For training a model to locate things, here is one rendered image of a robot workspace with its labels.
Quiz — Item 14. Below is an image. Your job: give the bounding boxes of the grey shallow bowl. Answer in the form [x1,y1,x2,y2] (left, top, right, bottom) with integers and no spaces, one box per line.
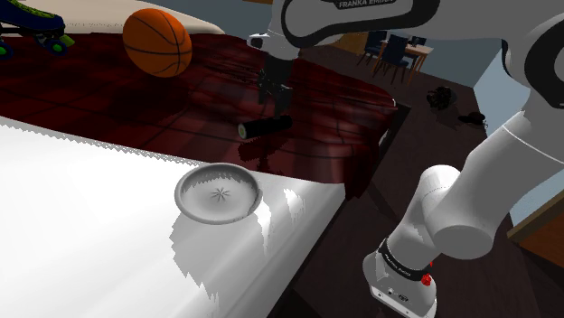
[174,162,265,226]

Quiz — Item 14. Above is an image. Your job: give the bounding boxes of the bed with dark red blanket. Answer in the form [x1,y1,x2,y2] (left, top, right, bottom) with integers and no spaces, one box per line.
[0,0,413,318]

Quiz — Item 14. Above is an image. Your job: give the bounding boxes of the cream pillow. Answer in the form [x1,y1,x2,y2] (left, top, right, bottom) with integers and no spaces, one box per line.
[16,0,226,37]

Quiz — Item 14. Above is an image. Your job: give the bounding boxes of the brown wooden cabinet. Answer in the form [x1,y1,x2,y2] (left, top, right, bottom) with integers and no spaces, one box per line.
[506,201,564,271]

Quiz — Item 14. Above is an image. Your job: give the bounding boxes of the black lumpy object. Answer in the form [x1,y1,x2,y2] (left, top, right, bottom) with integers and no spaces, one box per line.
[426,85,457,112]

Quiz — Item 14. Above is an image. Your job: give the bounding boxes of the black cylinder with pale end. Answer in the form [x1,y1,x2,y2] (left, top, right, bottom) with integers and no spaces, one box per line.
[237,115,295,141]

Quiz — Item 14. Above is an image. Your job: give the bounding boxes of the blue roller skate green wheels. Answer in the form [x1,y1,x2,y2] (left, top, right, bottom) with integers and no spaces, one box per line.
[0,0,77,61]

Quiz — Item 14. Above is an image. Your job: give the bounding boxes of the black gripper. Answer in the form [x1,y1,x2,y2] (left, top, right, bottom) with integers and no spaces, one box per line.
[257,56,295,118]

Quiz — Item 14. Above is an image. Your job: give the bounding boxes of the dark blue dining chair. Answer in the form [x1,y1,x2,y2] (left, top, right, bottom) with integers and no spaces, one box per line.
[356,30,390,68]
[374,33,412,85]

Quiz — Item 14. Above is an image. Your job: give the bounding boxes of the black flat object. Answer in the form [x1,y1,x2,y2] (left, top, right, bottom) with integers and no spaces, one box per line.
[457,111,487,127]

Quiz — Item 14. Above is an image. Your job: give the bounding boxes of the wooden dining table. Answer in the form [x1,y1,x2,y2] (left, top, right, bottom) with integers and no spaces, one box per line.
[371,39,436,86]

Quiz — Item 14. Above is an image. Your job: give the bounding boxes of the orange basketball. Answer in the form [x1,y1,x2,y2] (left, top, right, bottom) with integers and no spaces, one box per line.
[121,7,194,80]

